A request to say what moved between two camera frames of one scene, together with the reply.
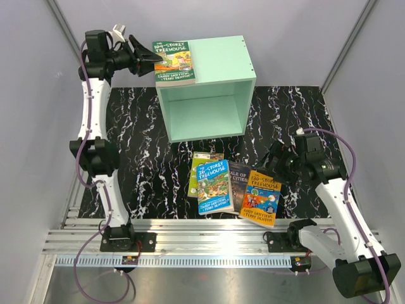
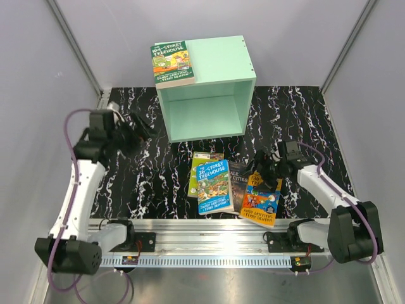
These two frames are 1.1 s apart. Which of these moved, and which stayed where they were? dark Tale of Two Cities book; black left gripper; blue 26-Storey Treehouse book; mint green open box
Moved: black left gripper
Stayed: mint green open box; blue 26-Storey Treehouse book; dark Tale of Two Cities book
